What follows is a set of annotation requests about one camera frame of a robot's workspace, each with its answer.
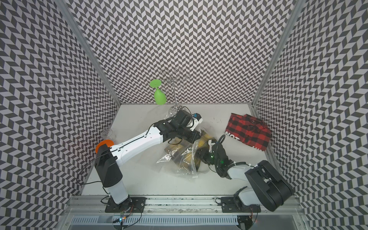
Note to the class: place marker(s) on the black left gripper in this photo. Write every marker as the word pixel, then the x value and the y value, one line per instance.
pixel 194 138

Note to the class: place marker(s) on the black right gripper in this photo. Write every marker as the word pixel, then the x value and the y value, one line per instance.
pixel 202 155

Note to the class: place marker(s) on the yellow plaid shirt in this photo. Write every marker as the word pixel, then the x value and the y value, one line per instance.
pixel 186 156

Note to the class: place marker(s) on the clear plastic vacuum bag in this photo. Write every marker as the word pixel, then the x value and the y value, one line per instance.
pixel 169 166

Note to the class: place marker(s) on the red plaid shirt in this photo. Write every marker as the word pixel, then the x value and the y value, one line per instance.
pixel 249 130

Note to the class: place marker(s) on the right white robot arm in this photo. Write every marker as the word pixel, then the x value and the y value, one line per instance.
pixel 266 186

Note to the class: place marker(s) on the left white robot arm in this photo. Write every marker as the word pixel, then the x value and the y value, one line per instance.
pixel 110 159

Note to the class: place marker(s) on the green plastic wine glass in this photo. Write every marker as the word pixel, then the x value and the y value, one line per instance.
pixel 159 96

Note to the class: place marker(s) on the metal glass holder stand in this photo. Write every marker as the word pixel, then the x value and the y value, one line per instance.
pixel 175 81

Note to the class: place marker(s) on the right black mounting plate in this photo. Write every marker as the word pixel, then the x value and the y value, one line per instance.
pixel 230 204

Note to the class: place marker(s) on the black mounting plate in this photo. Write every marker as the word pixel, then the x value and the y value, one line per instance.
pixel 130 205
pixel 230 204

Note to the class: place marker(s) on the orange plastic bowl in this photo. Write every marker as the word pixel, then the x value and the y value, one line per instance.
pixel 108 143

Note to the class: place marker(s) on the clear plastic cup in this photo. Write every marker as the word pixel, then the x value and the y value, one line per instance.
pixel 108 134

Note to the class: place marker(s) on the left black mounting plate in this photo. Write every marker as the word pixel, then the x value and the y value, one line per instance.
pixel 130 205

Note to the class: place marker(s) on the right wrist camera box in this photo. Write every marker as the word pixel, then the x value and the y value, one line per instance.
pixel 211 143

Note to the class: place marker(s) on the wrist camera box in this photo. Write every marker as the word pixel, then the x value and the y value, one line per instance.
pixel 197 119
pixel 211 143

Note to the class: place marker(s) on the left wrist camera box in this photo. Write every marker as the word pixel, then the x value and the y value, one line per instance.
pixel 197 119

